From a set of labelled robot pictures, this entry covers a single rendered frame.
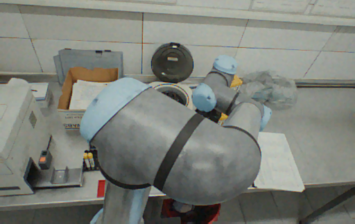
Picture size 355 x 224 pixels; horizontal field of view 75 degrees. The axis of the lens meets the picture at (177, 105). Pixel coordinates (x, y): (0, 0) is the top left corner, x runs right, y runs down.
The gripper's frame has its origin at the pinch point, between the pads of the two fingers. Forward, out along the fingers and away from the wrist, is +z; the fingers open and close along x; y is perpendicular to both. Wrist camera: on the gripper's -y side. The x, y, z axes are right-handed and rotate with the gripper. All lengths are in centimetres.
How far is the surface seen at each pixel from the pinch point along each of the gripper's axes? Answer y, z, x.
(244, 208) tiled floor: -15, 106, 48
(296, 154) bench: -12, 18, 47
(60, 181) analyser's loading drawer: 37, 11, -48
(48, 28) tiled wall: -17, -16, -81
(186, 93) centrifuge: -20.6, 5.2, -13.0
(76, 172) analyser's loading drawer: 32, 11, -44
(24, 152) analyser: 36, -3, -58
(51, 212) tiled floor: 31, 102, -86
